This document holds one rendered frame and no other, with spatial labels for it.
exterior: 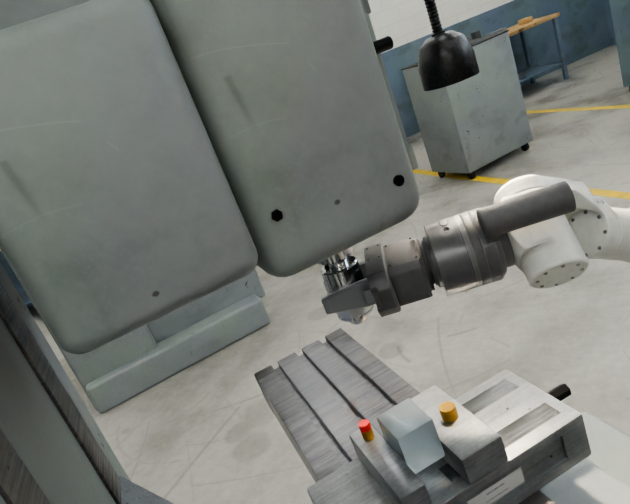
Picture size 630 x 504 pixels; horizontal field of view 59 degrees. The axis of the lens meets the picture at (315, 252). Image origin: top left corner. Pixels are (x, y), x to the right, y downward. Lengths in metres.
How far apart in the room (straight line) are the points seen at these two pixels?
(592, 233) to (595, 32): 9.62
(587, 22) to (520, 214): 9.63
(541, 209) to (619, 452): 0.63
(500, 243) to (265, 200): 0.27
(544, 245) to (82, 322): 0.46
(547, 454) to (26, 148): 0.68
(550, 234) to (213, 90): 0.38
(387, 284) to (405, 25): 7.71
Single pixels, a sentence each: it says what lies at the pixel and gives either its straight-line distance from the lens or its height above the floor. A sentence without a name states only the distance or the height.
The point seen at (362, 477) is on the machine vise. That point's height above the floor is 0.98.
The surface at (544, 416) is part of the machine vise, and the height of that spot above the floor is 0.98.
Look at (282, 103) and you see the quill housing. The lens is 0.52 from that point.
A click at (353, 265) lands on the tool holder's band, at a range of 0.65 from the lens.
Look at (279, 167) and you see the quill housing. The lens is 0.52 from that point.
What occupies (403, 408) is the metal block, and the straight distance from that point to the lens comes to 0.76.
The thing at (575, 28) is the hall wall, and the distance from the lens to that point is 10.04.
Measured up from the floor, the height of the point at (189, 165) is 1.46.
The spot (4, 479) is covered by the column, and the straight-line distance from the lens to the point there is 0.54.
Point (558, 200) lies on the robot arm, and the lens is 0.63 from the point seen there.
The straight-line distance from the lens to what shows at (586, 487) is 0.93.
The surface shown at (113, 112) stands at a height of 1.52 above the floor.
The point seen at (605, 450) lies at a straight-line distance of 1.16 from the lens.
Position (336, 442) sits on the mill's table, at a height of 0.89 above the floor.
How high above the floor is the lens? 1.50
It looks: 18 degrees down
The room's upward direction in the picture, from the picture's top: 21 degrees counter-clockwise
